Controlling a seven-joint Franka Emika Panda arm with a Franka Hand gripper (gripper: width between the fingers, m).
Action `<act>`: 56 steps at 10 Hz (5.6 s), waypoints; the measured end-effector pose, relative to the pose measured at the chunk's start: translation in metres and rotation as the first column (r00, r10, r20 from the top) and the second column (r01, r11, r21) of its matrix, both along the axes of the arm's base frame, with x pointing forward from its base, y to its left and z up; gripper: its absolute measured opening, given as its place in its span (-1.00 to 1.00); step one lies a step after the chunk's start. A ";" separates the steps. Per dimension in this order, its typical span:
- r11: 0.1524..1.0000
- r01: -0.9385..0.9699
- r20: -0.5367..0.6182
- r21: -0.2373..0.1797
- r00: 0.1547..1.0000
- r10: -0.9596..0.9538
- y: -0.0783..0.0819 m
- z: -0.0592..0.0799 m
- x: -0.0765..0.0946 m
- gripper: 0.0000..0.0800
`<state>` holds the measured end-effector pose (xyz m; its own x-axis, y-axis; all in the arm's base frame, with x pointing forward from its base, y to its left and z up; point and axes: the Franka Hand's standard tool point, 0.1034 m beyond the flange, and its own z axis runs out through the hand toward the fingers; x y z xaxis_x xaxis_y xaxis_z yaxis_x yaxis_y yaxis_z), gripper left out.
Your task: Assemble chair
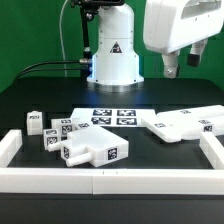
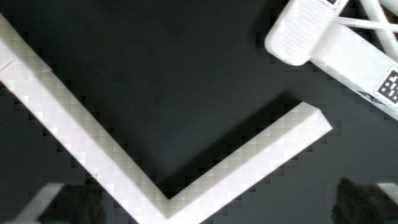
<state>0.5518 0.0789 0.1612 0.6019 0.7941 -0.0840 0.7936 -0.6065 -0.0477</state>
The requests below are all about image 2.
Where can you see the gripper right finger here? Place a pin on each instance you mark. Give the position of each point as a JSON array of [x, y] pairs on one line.
[[389, 198]]

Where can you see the white chair back piece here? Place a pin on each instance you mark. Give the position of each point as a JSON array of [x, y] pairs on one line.
[[348, 45]]

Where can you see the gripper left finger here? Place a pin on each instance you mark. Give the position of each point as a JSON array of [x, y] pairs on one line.
[[37, 204]]

